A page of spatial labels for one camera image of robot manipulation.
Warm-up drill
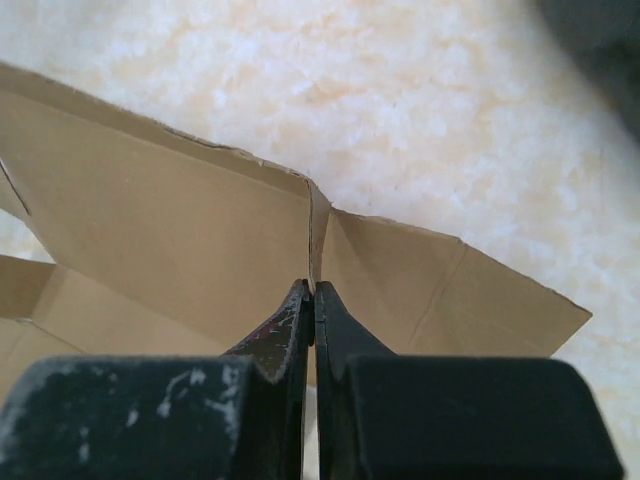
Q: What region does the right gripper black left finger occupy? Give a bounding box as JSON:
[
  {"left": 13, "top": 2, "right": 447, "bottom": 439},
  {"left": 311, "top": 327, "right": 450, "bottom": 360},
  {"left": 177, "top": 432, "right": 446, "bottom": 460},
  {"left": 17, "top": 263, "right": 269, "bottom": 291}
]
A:
[{"left": 222, "top": 279, "right": 311, "bottom": 383}]

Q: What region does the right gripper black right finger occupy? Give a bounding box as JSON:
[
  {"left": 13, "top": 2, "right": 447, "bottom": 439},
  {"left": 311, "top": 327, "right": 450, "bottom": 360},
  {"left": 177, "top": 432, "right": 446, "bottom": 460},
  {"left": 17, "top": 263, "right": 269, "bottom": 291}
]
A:
[{"left": 314, "top": 282, "right": 396, "bottom": 385}]

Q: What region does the brown cardboard box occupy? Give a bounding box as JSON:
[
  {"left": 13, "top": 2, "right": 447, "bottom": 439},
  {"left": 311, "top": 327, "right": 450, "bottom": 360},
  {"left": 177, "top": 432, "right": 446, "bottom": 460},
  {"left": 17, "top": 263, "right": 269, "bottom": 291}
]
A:
[{"left": 1, "top": 64, "right": 590, "bottom": 390}]

